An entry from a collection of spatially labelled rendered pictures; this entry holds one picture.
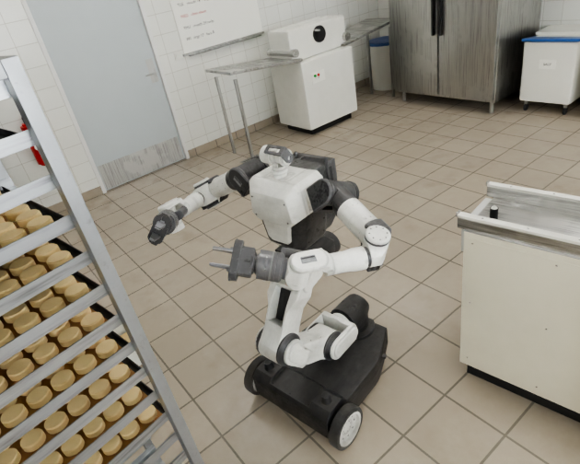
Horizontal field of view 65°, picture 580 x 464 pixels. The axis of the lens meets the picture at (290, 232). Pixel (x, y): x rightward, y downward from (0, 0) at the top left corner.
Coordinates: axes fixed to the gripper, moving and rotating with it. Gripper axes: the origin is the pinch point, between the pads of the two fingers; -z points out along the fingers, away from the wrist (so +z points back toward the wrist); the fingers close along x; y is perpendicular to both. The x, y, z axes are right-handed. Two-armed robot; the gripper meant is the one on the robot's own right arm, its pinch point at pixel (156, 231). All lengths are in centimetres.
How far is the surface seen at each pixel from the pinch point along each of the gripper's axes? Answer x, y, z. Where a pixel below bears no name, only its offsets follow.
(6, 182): 8, -36, -37
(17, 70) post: 43, -23, -76
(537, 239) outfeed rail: 59, 124, -5
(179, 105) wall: 12, -80, 393
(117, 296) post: 5, 5, -63
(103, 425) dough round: -32, 14, -59
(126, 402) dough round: -28, 17, -54
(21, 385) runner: -15, -3, -75
